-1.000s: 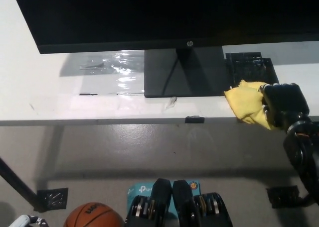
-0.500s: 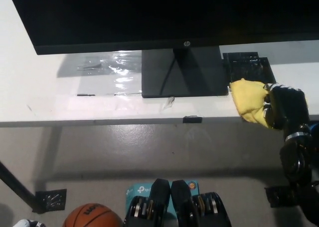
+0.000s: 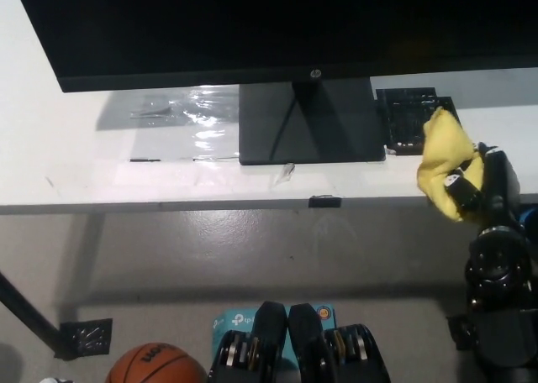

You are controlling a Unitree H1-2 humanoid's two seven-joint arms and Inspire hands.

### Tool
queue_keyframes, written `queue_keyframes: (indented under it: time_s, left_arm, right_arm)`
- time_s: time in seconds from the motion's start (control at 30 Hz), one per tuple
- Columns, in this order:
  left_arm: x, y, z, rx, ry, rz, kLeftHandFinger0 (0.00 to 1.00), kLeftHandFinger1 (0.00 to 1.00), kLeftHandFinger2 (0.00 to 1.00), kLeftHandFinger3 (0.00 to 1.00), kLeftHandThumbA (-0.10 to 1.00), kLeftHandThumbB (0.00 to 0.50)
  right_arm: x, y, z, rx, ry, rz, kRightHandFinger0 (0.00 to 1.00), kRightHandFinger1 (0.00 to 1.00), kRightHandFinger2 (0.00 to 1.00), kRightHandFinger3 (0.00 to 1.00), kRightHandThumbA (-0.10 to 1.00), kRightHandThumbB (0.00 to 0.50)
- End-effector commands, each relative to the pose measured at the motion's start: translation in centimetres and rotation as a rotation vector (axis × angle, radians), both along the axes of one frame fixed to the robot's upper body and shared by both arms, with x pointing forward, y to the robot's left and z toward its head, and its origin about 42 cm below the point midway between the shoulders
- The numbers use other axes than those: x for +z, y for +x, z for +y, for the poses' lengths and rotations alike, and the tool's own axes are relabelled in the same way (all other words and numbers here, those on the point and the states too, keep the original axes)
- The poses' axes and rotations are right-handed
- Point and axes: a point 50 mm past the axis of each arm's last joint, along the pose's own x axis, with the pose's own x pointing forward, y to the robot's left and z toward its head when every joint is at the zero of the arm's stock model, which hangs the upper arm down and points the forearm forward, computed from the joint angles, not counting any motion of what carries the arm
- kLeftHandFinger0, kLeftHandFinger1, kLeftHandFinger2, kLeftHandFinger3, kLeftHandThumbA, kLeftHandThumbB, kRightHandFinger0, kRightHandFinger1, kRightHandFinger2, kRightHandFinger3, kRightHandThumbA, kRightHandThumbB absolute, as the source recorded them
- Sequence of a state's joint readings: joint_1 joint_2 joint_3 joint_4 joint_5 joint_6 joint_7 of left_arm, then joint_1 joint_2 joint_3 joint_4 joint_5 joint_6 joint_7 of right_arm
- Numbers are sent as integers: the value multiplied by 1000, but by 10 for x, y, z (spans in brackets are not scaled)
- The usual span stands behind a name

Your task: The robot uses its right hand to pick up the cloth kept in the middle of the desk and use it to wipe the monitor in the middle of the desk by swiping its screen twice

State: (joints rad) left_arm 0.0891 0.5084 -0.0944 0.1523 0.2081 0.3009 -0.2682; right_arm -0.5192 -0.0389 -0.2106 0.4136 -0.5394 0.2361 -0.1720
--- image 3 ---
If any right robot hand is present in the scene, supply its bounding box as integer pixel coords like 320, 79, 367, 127
445, 142, 525, 235

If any yellow cleaning cloth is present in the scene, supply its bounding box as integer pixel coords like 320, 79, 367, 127
415, 107, 488, 223

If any black robot body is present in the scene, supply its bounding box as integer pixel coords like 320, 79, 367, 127
206, 301, 392, 383

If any black HP monitor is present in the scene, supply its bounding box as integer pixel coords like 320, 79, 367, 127
10, 0, 538, 166

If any white desk leg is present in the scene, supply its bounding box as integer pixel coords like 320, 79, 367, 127
62, 213, 105, 322

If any black and blue object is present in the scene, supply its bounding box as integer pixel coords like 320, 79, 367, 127
519, 204, 538, 233

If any black tray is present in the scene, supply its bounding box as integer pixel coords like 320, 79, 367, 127
375, 87, 462, 156

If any black floor tape patch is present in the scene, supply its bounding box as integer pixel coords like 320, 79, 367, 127
58, 317, 113, 355
446, 314, 478, 353

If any short black tape piece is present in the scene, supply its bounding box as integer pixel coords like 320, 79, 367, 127
309, 194, 341, 209

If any crumpled clear tape piece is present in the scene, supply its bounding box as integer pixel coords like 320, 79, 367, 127
272, 162, 296, 186

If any teal TP-Link box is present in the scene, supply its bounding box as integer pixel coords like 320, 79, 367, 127
211, 302, 338, 371

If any transparent plastic sheet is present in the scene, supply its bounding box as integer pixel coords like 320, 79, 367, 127
125, 84, 240, 162

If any orange basketball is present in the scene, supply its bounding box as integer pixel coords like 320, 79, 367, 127
104, 343, 208, 383

